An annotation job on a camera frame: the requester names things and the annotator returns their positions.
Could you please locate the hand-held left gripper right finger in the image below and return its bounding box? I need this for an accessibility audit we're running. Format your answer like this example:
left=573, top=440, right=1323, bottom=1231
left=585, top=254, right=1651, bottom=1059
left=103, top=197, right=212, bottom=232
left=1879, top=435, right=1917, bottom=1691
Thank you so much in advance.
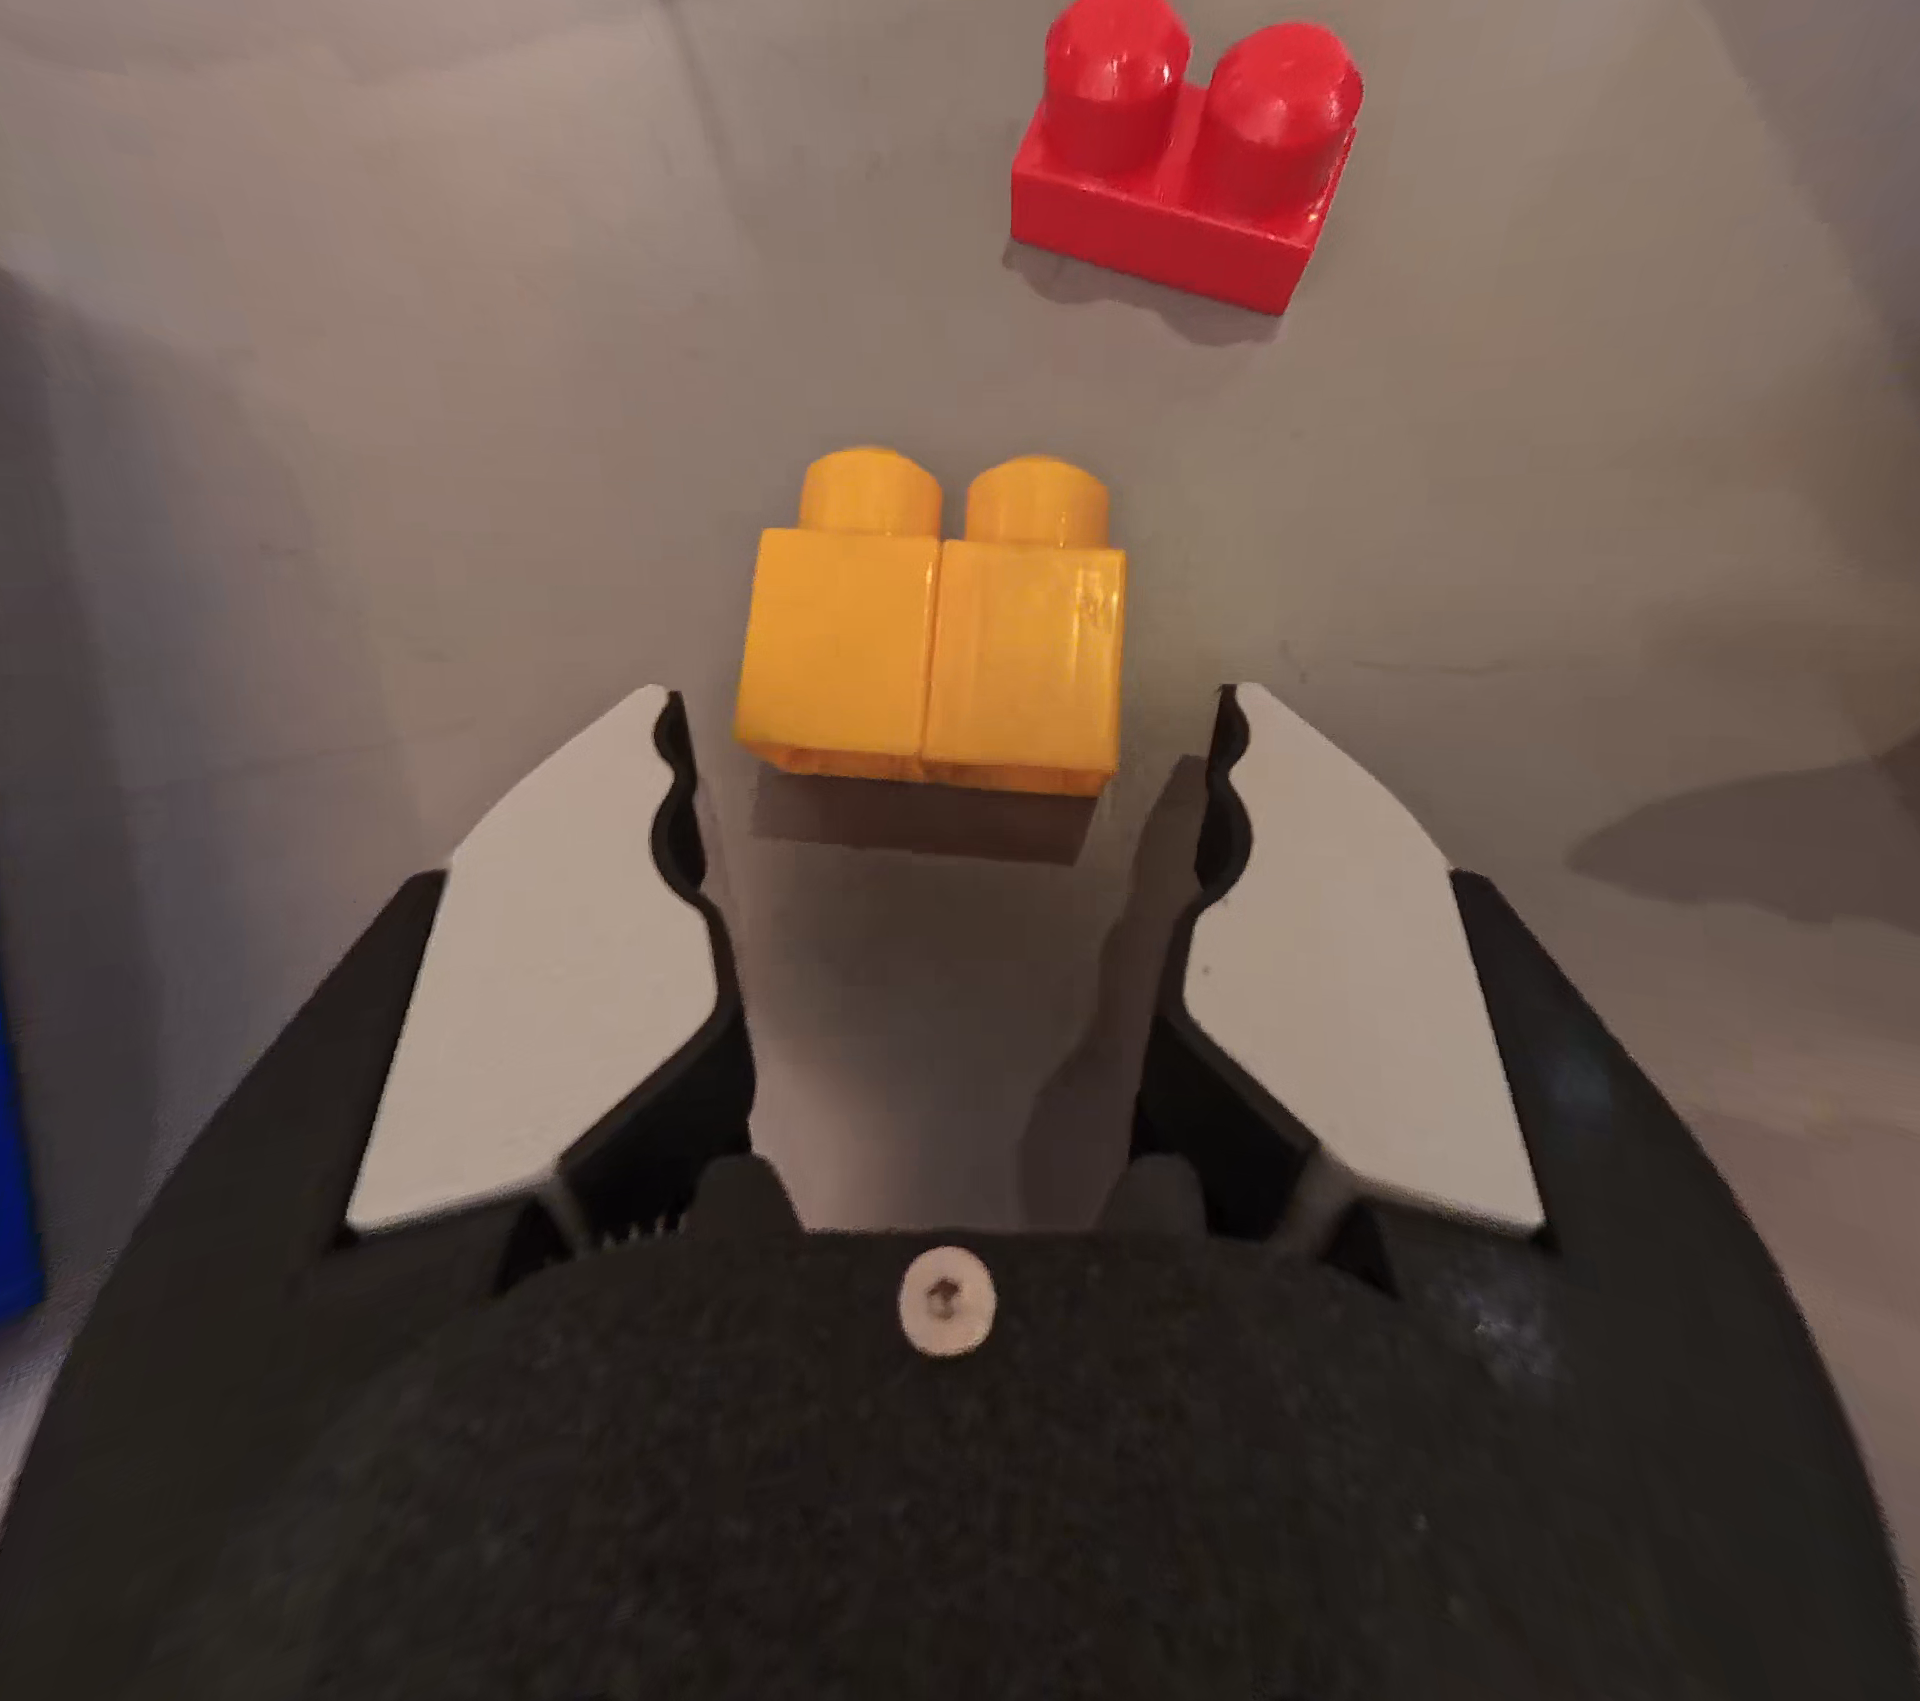
left=1127, top=681, right=1549, bottom=1260

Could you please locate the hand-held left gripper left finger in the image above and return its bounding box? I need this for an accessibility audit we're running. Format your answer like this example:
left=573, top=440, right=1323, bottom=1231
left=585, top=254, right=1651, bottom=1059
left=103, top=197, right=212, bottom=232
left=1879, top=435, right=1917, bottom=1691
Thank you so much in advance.
left=343, top=683, right=756, bottom=1248

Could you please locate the yellow one-stud building block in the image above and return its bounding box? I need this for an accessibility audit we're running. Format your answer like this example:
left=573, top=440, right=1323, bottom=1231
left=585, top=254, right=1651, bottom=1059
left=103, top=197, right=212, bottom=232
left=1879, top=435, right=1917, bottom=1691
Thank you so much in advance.
left=922, top=455, right=1129, bottom=801
left=731, top=443, right=948, bottom=781

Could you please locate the blue plastic bin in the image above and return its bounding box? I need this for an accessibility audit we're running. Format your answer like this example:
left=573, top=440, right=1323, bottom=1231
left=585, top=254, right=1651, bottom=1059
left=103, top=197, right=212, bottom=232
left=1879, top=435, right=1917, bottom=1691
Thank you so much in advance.
left=0, top=967, right=47, bottom=1329

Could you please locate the red two-stud building block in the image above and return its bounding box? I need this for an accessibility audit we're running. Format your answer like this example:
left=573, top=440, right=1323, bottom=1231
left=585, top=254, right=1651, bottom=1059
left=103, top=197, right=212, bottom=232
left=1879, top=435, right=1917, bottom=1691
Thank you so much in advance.
left=1008, top=0, right=1367, bottom=317

